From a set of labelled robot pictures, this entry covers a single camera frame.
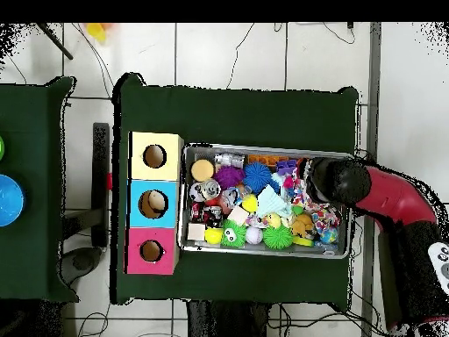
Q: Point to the polka dot cloth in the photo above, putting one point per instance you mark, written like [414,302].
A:
[299,189]

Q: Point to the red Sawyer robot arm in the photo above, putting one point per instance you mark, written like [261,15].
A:
[396,196]

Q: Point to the wooden box with three holes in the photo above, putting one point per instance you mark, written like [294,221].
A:
[168,168]

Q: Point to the shallow mesh bin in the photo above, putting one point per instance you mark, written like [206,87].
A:
[252,248]

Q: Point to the purple spiky ball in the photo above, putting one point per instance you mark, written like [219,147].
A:
[229,177]

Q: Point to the crushed drink can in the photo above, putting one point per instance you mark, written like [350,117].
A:
[210,189]

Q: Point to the orange round sponge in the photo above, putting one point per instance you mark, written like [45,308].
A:
[202,170]

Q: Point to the blue spiky ball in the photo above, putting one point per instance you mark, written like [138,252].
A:
[257,177]

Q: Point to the light blue knitted cloth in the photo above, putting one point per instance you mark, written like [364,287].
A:
[272,203]

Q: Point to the green spiky toy with eyes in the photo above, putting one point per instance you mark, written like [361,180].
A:
[233,236]

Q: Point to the white baseball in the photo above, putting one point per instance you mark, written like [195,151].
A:
[254,235]

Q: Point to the green spiky ball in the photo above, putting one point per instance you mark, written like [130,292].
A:
[277,237]

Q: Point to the brown teddy bear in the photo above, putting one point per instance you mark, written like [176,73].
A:
[301,226]

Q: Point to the black upright panel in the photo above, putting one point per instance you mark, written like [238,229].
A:
[100,175]

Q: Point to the grey round base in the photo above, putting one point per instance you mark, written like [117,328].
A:
[82,261]

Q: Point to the yellow object on floor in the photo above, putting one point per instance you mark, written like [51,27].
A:
[95,31]

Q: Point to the dark green side tablecloth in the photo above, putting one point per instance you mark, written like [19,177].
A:
[31,245]

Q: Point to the blue bowl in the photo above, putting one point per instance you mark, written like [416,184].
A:
[10,200]

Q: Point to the black rod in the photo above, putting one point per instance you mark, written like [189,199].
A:
[56,42]

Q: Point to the green round object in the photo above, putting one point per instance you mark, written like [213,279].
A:
[1,149]

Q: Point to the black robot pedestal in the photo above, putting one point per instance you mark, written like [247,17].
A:
[228,321]

